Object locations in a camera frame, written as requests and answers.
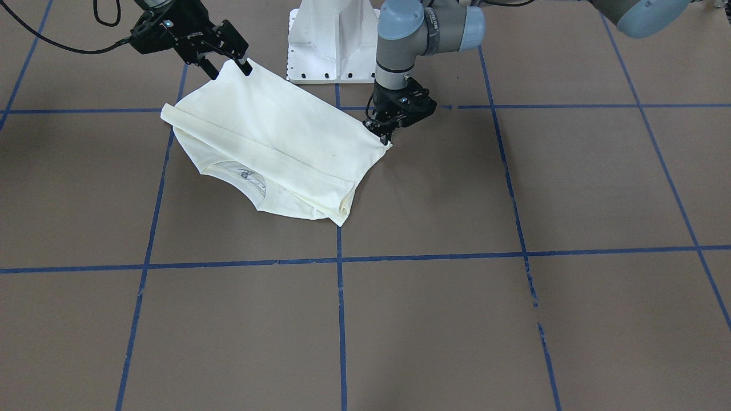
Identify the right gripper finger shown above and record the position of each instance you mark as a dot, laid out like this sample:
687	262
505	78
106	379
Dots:
206	65

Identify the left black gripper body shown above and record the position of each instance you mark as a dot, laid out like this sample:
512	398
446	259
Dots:
384	106

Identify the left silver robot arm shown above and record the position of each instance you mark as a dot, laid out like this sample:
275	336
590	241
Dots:
411	29

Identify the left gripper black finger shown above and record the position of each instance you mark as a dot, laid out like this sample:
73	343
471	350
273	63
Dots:
385	136

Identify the cream long-sleeve cat shirt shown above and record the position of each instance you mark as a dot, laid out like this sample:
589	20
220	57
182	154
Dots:
289	152

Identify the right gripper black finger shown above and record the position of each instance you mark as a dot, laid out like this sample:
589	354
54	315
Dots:
234	46

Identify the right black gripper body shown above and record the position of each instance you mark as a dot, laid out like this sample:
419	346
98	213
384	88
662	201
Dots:
195	35

